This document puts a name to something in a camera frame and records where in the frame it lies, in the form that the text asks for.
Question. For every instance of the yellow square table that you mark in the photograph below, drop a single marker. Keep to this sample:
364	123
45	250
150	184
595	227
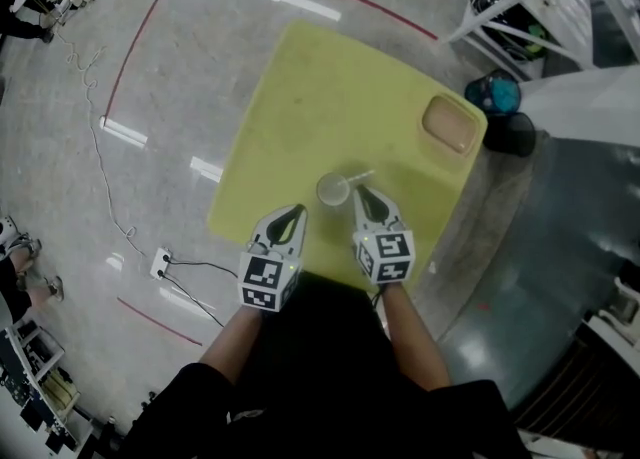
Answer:
325	112

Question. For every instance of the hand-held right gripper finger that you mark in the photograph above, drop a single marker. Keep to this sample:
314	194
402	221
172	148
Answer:
395	214
360	212

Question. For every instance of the white square pillar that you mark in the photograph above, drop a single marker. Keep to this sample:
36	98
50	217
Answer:
590	102

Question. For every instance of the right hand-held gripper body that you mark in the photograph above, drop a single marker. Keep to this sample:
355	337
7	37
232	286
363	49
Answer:
387	257

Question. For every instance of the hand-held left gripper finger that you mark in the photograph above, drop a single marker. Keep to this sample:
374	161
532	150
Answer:
262	223
301	237

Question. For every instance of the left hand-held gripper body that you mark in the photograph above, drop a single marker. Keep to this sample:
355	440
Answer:
265	277

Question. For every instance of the tan rectangular tray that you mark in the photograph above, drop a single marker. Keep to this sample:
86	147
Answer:
450	124

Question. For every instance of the person's right forearm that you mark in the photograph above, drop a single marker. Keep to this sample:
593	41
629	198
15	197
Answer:
415	342

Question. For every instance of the person's black shirt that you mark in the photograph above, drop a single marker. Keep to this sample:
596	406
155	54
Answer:
320	372

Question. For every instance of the blue bag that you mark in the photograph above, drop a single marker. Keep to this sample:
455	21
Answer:
495	94

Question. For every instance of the clear plastic cup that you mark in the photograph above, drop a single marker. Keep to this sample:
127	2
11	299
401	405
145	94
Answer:
330	193

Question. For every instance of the black green bag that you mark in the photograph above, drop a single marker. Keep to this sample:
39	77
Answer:
530	37

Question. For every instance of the white storage shelf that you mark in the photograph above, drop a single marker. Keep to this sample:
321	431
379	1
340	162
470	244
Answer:
35	387

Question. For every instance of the person's left forearm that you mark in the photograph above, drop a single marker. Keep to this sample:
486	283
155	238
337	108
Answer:
235	342

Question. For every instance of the white plastic chair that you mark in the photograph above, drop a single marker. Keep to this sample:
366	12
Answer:
615	312

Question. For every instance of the white power strip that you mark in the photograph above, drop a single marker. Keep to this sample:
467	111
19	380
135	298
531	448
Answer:
161	263

